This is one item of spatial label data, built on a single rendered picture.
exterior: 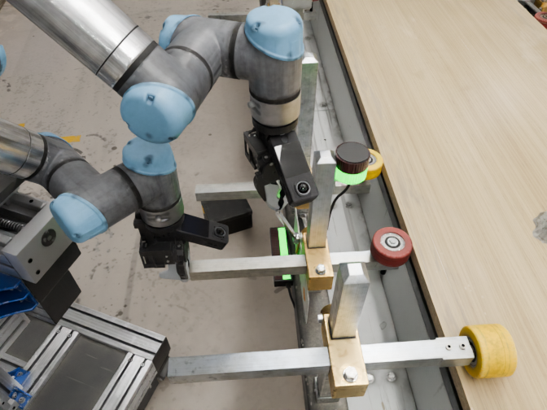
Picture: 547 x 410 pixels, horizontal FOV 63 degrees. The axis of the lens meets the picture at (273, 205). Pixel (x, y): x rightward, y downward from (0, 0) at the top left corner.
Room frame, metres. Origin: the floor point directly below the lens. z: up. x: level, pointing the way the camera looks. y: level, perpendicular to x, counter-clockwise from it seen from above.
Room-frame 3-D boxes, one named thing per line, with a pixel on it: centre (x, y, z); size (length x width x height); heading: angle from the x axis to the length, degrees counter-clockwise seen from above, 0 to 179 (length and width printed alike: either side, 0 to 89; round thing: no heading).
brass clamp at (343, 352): (0.31, -0.11, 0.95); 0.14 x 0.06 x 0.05; 4
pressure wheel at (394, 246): (0.55, -0.24, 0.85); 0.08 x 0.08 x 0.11
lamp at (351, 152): (0.58, -0.14, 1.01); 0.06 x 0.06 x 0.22; 4
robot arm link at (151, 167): (0.52, 0.20, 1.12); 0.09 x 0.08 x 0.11; 136
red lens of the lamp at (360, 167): (0.58, -0.14, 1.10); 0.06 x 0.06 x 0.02
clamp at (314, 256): (0.56, -0.09, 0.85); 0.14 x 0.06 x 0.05; 4
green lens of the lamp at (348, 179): (0.58, -0.14, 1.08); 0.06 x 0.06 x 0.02
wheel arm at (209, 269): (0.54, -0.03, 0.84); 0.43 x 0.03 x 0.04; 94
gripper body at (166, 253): (0.52, 0.20, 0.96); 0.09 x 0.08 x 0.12; 94
